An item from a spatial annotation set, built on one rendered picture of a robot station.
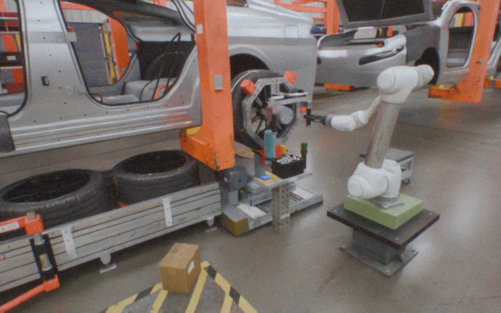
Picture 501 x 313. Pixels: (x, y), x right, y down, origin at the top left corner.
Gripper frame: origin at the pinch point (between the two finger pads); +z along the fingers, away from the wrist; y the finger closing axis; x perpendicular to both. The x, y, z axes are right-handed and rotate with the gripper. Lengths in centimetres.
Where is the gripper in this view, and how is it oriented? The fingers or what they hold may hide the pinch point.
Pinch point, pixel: (309, 116)
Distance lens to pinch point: 240.7
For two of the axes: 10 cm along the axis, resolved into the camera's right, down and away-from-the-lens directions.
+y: 8.3, -2.0, 5.2
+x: -0.4, -9.5, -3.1
